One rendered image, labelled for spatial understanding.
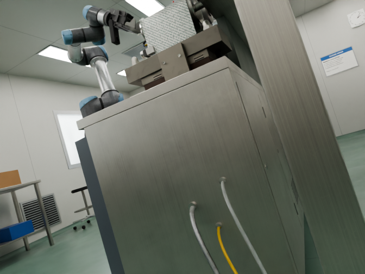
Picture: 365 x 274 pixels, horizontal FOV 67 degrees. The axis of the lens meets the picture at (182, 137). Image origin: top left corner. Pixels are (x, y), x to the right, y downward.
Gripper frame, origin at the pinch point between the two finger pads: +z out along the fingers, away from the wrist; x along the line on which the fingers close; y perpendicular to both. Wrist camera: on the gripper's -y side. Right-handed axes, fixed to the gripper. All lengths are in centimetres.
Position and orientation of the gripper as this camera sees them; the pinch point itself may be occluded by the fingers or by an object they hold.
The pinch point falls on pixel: (139, 33)
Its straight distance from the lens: 144.4
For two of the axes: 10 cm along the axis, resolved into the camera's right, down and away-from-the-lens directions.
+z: 8.5, 3.9, -3.4
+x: 4.0, -0.6, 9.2
